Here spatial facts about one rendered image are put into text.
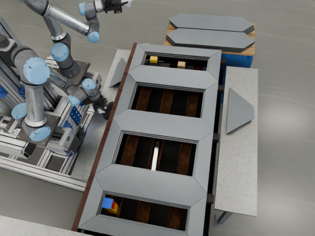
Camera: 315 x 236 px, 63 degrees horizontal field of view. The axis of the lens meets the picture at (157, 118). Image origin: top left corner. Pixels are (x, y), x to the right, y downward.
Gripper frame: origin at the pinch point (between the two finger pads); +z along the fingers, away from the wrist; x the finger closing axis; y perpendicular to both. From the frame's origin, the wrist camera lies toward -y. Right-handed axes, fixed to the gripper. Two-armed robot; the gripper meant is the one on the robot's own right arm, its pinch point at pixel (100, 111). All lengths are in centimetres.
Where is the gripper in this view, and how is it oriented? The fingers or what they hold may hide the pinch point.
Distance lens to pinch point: 194.9
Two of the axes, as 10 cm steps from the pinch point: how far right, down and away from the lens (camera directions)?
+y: 9.8, 1.3, -1.7
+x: 1.9, -8.6, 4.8
